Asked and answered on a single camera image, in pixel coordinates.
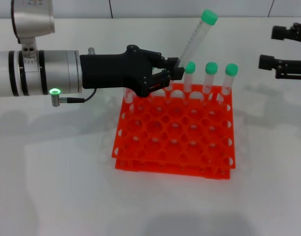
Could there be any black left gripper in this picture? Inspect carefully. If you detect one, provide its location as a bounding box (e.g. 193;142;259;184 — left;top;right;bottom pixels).
80;45;185;97

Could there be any red plastic test tube rack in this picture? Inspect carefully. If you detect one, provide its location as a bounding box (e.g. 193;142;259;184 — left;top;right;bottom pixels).
110;83;237;180

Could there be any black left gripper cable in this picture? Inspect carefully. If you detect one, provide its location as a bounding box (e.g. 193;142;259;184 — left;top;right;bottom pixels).
51;47;97;107

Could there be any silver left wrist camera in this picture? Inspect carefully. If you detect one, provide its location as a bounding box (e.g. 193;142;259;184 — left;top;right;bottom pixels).
10;0;55;59

